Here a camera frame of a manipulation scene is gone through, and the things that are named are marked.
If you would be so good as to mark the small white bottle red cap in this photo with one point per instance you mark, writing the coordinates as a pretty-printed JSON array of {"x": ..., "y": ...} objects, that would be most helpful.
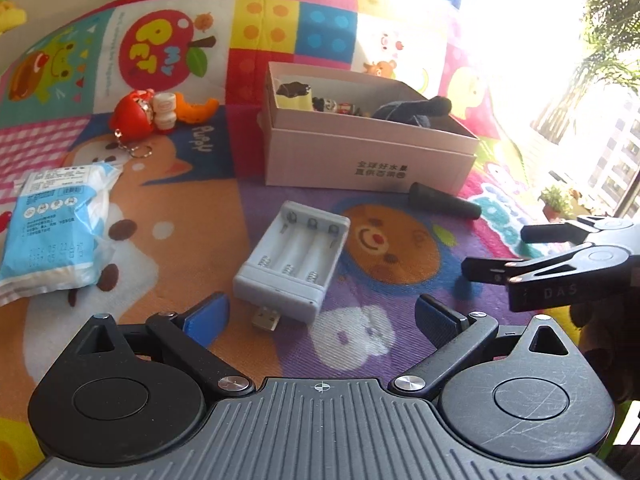
[{"x": 165, "y": 112}]

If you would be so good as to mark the blue white wet wipes packet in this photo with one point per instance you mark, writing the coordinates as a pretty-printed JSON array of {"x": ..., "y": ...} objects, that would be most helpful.
[{"x": 55, "y": 230}]

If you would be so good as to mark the white battery charger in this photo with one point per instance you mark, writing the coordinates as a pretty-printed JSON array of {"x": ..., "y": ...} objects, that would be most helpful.
[{"x": 292, "y": 255}]

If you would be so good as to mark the green palm plant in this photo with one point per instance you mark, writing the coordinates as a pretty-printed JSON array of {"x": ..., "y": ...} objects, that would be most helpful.
[{"x": 612, "y": 20}]

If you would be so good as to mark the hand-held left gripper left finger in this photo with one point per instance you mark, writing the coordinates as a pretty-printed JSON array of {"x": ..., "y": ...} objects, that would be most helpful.
[{"x": 205, "y": 317}]

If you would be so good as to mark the pink cardboard box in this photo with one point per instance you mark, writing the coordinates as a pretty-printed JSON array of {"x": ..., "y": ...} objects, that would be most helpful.
[{"x": 350, "y": 160}]

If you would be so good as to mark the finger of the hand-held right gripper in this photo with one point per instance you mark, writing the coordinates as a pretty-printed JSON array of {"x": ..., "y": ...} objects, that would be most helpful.
[
  {"x": 490, "y": 270},
  {"x": 555, "y": 232}
]

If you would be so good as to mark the small potted plant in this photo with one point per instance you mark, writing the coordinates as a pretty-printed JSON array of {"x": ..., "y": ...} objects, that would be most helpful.
[{"x": 557, "y": 200}]

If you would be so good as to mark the black plush toy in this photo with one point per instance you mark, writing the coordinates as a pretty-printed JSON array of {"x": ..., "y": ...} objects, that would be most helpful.
[{"x": 410, "y": 110}]

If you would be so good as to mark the orange toy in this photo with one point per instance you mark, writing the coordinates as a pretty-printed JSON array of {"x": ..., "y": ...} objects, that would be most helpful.
[{"x": 197, "y": 110}]

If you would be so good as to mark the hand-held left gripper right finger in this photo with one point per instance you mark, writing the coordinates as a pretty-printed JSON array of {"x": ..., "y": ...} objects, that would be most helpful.
[{"x": 435, "y": 320}]

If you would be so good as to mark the colourful cartoon play mat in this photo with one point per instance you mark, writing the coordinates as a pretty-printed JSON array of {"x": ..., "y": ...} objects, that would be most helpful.
[{"x": 165, "y": 220}]

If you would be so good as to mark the small black figure toy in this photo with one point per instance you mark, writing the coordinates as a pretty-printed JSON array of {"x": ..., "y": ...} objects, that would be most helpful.
[{"x": 332, "y": 107}]

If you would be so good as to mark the yellow toy with black bear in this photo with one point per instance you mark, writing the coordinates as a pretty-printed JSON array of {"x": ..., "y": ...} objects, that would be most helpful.
[{"x": 295, "y": 95}]

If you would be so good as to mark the yellow green plush toy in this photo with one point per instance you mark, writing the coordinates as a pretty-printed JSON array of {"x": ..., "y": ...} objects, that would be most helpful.
[{"x": 10, "y": 12}]

